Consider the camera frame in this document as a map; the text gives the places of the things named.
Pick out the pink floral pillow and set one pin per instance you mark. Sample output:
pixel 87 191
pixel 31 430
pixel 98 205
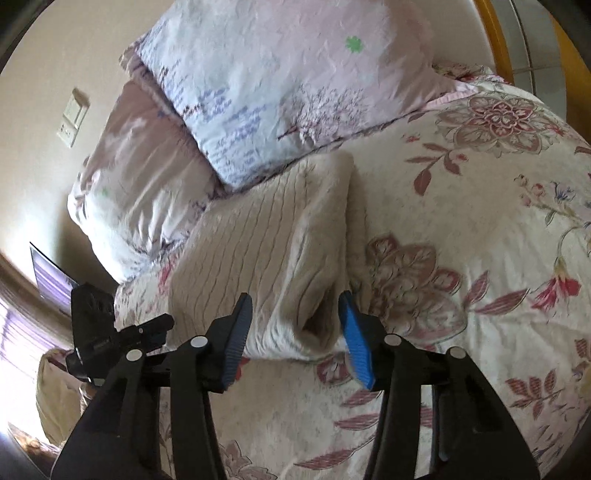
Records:
pixel 138 184

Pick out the pale blue tree print pillow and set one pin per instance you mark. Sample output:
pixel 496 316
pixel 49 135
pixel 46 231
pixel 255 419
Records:
pixel 277 92

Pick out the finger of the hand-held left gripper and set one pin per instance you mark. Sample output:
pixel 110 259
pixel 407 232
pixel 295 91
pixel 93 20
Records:
pixel 147 332

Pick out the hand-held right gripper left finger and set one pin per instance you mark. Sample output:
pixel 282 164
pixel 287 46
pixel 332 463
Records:
pixel 235 350

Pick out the white wall switch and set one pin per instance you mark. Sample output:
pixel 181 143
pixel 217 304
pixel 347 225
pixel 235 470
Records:
pixel 77 107

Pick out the purple curtain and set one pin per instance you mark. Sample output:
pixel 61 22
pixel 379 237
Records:
pixel 23 332

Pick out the white wall socket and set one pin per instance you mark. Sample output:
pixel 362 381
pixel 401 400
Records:
pixel 67 134

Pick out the dark framed screen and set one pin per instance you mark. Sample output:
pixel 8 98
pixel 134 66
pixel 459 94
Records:
pixel 48 277

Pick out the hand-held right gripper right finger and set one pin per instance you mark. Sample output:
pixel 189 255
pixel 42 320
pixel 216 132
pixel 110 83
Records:
pixel 358 341

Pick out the floral bedsheet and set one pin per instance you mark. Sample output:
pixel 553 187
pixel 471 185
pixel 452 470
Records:
pixel 461 207

